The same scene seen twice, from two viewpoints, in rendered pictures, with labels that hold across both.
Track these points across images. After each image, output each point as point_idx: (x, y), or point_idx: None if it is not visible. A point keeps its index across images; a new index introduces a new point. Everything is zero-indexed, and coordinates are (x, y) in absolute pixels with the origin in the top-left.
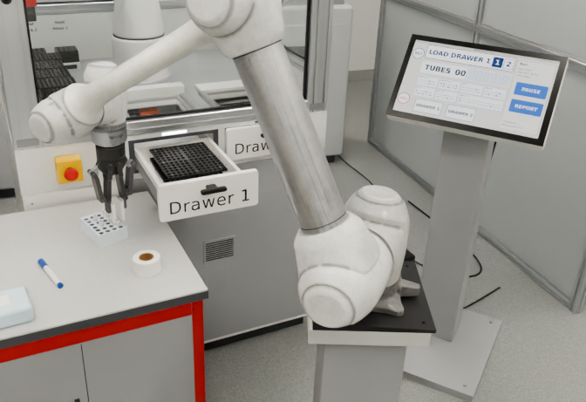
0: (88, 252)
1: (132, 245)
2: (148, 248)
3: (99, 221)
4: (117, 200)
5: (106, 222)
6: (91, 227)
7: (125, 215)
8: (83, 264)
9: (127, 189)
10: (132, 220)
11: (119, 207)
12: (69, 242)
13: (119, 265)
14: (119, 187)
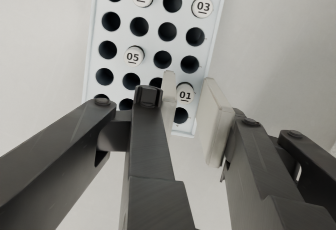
0: (51, 100)
1: (173, 161)
2: (194, 201)
3: (124, 61)
4: (214, 114)
5: (164, 50)
6: (97, 37)
7: None
8: (7, 142)
9: (288, 164)
10: (285, 33)
11: (204, 122)
12: (31, 0)
13: (83, 212)
14: (232, 188)
